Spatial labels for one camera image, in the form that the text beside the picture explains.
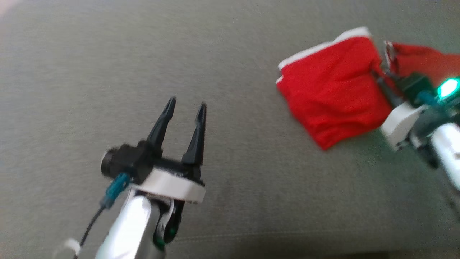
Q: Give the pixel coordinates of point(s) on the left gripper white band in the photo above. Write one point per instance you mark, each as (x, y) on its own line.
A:
(169, 185)

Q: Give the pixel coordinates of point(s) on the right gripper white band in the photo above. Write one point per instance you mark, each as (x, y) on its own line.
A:
(402, 126)

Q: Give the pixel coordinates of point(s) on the red garment with white hem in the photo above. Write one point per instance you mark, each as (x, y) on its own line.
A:
(334, 93)

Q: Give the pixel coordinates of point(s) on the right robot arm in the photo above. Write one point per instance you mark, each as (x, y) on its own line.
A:
(445, 144)

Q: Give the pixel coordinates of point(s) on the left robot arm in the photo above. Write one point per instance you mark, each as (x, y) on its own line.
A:
(133, 230)

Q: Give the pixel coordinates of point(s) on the grey sofa seat cushion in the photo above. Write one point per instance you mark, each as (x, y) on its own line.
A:
(215, 54)

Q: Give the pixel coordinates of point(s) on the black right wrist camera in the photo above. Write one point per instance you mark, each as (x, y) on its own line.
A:
(413, 84)

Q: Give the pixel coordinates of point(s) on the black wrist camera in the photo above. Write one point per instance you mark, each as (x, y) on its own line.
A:
(413, 84)
(125, 162)

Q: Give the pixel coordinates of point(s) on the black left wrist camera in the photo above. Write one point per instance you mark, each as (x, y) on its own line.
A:
(125, 162)

